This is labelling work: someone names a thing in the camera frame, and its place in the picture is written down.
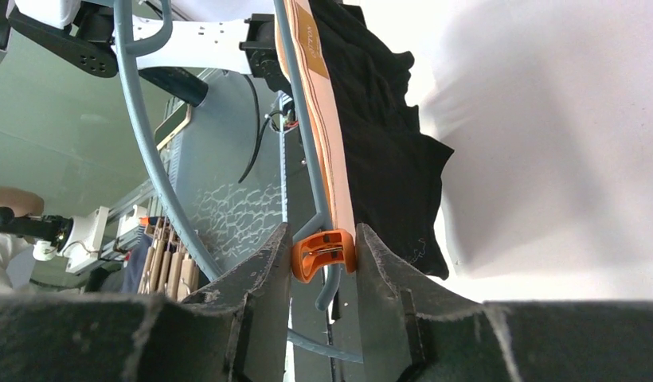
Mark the slate blue clip hanger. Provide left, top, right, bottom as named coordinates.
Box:
left=112, top=0, right=365, bottom=364

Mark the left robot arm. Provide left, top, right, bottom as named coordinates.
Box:
left=0, top=1, right=291, bottom=107

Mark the black underwear beige waistband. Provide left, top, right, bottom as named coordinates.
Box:
left=278, top=1, right=452, bottom=279

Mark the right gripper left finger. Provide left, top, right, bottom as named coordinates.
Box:
left=0, top=224, right=291, bottom=381

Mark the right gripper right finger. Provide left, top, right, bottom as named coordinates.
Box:
left=356, top=224, right=653, bottom=381

